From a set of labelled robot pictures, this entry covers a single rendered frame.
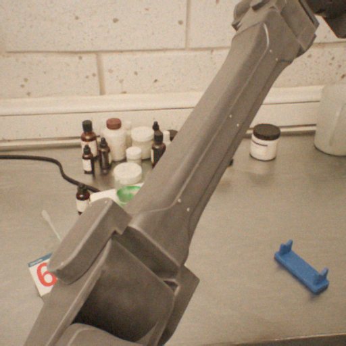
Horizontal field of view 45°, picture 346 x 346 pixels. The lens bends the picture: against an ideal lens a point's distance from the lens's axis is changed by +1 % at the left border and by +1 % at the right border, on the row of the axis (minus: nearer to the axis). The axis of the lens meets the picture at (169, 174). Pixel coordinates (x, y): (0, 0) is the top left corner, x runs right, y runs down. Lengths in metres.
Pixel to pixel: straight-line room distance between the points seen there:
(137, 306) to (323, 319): 0.47
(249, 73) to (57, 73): 0.74
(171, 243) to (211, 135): 0.11
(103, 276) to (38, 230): 0.58
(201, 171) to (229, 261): 0.44
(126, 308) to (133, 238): 0.06
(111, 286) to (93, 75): 0.85
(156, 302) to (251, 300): 0.42
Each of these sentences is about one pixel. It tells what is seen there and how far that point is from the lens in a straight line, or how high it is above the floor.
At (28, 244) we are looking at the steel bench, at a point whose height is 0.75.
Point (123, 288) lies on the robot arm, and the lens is 0.32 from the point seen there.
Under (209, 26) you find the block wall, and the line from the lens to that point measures 1.11.
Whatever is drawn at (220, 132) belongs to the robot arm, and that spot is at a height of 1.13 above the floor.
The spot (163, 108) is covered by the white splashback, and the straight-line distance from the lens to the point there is 1.11.
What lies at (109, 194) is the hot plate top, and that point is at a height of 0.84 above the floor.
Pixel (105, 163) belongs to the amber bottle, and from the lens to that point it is 1.02.
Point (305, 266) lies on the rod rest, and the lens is 0.80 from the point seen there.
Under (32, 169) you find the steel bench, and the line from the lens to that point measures 1.06.
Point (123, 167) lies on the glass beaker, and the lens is 0.74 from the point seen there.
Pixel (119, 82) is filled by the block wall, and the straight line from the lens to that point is 1.12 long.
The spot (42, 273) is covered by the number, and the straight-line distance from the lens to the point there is 0.76.
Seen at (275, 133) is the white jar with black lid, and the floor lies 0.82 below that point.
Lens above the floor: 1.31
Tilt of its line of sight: 34 degrees down
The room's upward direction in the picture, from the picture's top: 1 degrees clockwise
